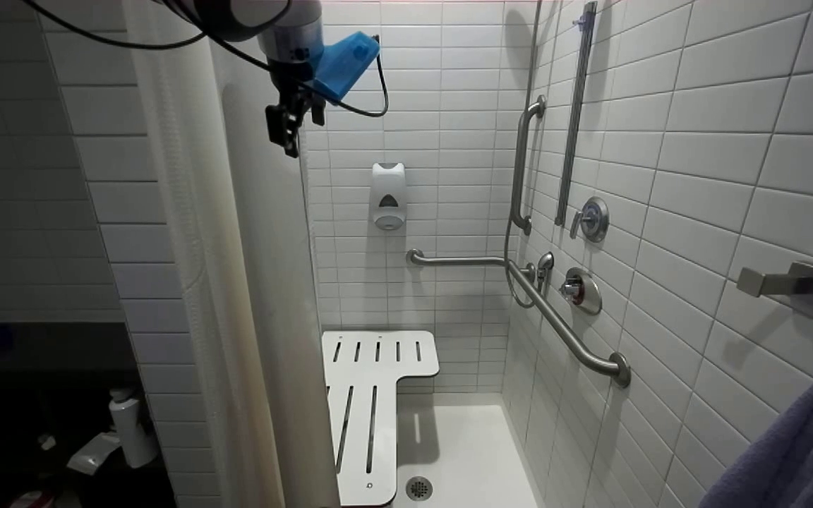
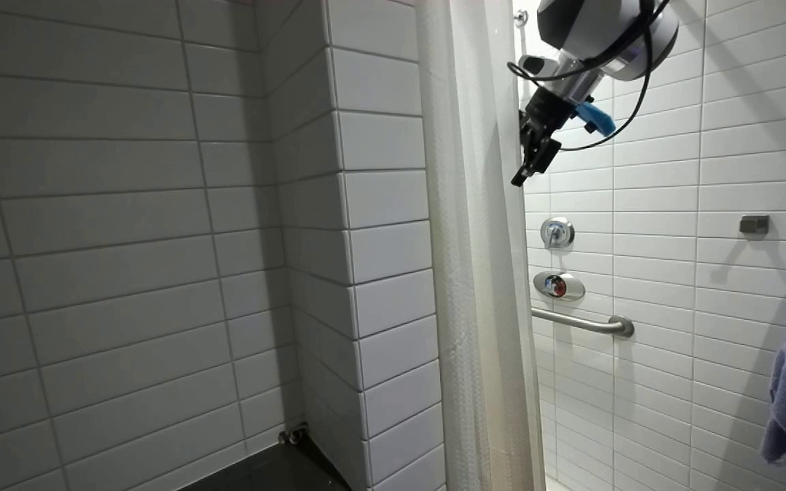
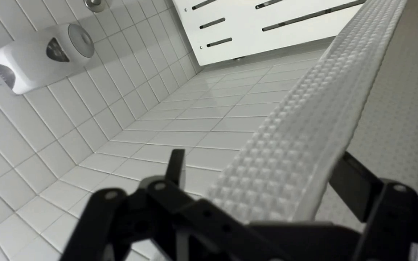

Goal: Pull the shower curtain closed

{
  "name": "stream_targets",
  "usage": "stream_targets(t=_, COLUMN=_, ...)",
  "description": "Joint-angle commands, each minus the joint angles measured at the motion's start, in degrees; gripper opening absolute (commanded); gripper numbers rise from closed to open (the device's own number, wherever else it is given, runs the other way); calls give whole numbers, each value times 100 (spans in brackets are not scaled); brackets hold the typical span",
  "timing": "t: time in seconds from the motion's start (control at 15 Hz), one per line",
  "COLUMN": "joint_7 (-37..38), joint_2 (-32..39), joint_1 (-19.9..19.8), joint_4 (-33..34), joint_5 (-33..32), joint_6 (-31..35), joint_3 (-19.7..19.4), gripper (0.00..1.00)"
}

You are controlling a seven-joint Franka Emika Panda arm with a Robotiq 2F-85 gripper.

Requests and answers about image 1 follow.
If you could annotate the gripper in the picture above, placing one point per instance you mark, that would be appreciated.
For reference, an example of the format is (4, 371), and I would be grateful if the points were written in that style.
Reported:
(292, 81)

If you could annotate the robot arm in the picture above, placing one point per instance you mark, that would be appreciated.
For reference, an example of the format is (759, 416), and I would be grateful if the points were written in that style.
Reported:
(286, 28)

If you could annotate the white shower curtain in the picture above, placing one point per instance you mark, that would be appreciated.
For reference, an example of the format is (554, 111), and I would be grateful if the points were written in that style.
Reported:
(237, 296)

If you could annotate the steel shower slide bar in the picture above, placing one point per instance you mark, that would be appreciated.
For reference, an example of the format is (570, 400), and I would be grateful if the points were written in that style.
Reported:
(576, 127)

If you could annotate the white slotted shower seat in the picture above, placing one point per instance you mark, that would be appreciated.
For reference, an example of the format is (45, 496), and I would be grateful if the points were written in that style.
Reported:
(360, 416)

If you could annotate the round steel shower valve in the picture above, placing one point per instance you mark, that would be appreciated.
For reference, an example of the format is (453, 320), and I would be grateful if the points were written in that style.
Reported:
(593, 219)

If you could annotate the white soap dispenser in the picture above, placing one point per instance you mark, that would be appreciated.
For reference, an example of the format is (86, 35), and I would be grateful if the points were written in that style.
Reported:
(387, 196)

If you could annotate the short steel grab bar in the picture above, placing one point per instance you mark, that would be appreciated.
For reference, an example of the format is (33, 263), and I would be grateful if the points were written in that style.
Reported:
(519, 176)

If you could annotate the steel valve with red mark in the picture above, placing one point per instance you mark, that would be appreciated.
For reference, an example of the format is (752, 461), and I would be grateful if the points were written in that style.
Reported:
(581, 290)

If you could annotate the long angled steel grab bar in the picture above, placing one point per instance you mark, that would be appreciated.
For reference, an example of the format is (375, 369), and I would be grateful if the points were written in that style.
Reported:
(562, 324)

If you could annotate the dark vanity shelf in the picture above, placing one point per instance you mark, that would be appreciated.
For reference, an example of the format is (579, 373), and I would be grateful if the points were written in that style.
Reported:
(32, 349)

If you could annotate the white plastic bottle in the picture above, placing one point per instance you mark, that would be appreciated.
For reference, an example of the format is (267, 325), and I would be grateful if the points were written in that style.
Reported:
(131, 430)

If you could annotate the round floor drain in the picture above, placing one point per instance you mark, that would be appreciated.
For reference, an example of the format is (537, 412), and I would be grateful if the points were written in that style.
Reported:
(419, 488)

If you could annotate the white squeeze tube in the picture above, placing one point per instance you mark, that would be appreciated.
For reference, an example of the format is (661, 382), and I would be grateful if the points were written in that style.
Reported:
(92, 455)

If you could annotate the purple towel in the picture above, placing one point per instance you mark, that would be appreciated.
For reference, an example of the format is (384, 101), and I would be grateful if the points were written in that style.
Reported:
(802, 451)

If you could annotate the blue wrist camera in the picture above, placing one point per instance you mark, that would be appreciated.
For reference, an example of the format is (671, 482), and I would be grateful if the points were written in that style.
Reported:
(346, 63)

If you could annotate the square steel wall hook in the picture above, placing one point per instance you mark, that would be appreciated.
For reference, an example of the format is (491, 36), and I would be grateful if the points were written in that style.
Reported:
(791, 282)

